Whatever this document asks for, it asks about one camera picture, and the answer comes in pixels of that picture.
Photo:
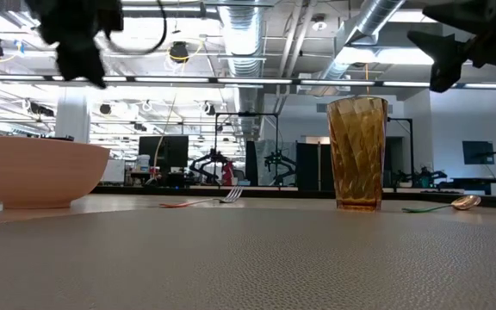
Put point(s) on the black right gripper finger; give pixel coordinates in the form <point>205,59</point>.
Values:
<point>444,45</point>
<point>444,75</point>

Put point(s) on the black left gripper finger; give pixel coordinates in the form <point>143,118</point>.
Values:
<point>93,64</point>
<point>70,60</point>

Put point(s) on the pink ribbed bowl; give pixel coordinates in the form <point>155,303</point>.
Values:
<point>32,172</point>

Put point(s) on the black background robot arm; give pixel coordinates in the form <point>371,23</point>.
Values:
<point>279,163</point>
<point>207,165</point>

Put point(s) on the white pillar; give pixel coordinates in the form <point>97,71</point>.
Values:
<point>72,116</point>

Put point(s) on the black background robot with teal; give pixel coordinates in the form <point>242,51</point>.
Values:
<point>424,175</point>

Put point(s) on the black background table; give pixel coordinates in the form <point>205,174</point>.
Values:
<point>476,181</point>

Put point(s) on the black standing monitor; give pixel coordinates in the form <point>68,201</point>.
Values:
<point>164,153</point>

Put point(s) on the amber faceted glass tumbler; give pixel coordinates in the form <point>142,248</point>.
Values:
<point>357,155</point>

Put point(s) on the black partition panel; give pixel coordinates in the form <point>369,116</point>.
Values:
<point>312,165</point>

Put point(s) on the long ceiling light strip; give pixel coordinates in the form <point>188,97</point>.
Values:
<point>252,80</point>

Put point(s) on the red background object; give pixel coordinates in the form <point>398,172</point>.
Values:
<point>228,172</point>

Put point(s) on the grey textured placemat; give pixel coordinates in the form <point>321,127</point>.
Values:
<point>248,262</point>

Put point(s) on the silver ribbed ventilation duct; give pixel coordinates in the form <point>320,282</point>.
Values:
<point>368,21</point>
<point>243,39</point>

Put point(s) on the dark wall monitor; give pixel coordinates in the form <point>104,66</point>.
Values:
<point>477,153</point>

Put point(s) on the black metal frame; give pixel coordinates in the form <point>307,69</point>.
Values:
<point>248,114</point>

